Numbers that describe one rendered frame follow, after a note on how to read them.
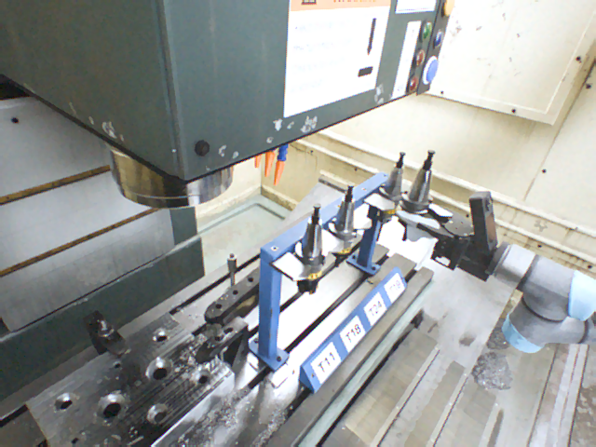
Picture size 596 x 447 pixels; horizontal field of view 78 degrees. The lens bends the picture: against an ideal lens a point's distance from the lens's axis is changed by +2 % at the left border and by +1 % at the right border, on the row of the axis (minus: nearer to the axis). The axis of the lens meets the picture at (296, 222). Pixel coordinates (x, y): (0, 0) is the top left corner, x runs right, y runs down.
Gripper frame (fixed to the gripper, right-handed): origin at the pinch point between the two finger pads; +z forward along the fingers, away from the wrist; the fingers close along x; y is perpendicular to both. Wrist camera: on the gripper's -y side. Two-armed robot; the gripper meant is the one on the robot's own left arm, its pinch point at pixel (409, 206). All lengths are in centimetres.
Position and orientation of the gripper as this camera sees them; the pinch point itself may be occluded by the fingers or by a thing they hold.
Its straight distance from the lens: 82.4
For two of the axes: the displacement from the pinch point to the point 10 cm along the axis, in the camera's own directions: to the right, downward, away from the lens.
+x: 6.5, -3.9, 6.5
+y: -1.0, 8.1, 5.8
